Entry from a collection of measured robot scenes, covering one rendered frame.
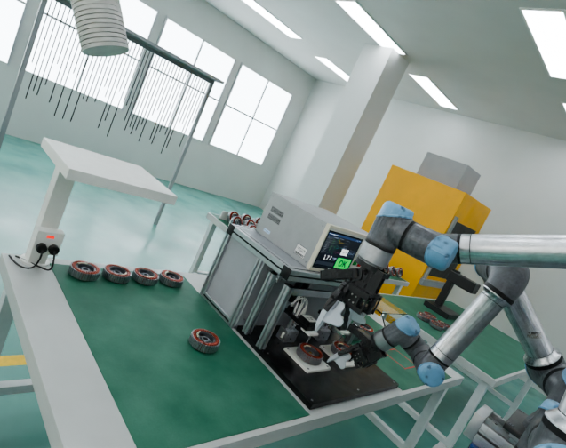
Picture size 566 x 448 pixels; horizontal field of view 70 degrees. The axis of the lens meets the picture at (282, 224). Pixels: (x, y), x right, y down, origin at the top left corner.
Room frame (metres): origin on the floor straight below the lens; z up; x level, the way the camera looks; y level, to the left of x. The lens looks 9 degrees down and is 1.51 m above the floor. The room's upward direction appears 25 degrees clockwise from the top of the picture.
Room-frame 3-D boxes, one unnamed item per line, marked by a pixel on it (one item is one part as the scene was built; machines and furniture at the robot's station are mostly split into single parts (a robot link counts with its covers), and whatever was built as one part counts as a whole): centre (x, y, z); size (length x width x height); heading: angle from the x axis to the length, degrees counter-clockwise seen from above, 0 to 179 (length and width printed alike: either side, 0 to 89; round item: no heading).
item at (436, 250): (0.93, -0.33, 1.45); 0.11 x 0.11 x 0.08; 59
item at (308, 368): (1.57, -0.33, 0.78); 0.15 x 0.15 x 0.01; 47
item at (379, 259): (0.97, -0.24, 1.37); 0.08 x 0.08 x 0.05
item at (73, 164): (1.39, 0.63, 0.98); 0.37 x 0.35 x 0.46; 137
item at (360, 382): (1.67, -0.40, 0.76); 0.64 x 0.47 x 0.02; 137
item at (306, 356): (1.57, -0.33, 0.80); 0.11 x 0.11 x 0.04
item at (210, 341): (1.37, 0.08, 0.77); 0.11 x 0.11 x 0.04
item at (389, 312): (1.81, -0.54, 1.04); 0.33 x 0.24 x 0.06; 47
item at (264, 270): (1.83, -0.22, 0.92); 0.66 x 0.01 x 0.30; 137
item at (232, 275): (1.70, 0.11, 0.91); 0.28 x 0.03 x 0.32; 47
